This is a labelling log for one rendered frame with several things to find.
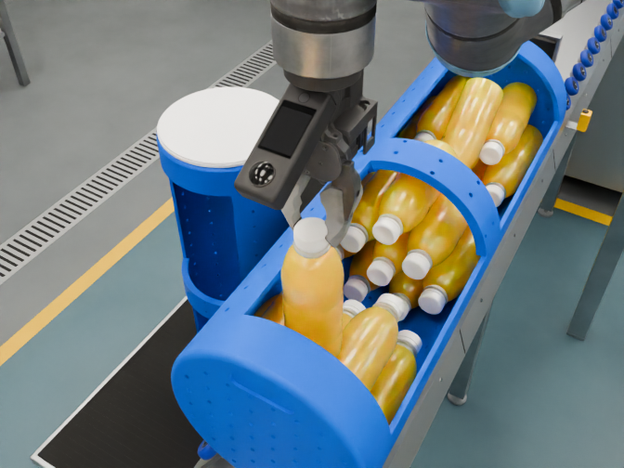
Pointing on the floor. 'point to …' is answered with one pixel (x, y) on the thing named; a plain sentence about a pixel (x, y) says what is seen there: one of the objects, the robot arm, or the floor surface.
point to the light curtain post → (599, 275)
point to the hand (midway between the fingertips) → (311, 233)
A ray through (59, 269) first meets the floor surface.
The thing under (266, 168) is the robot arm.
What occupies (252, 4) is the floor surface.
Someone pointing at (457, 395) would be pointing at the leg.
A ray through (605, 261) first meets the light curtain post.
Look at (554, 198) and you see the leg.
